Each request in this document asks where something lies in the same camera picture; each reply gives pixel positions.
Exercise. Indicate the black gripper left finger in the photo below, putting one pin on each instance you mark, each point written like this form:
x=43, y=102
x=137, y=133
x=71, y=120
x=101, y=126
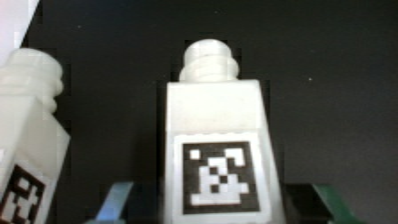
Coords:
x=130, y=205

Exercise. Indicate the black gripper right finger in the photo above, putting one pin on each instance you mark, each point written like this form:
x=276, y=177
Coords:
x=315, y=205

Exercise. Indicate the white table leg with tag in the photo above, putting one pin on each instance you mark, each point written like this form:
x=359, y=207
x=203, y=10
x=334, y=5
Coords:
x=221, y=184

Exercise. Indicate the white square tabletop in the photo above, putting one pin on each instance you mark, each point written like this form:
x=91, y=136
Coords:
x=16, y=13

